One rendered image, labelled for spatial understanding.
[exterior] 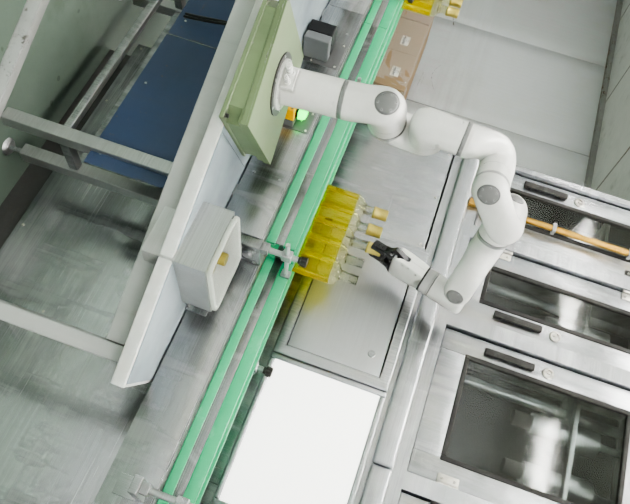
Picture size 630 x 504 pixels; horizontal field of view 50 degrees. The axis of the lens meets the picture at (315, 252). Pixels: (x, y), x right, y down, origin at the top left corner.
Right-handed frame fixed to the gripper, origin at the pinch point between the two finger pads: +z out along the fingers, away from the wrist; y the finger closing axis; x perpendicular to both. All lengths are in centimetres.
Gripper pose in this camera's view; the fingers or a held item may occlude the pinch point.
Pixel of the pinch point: (378, 250)
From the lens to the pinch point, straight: 193.4
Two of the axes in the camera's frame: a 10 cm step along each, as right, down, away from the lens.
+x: -5.6, 7.1, -4.2
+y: 0.7, -4.6, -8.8
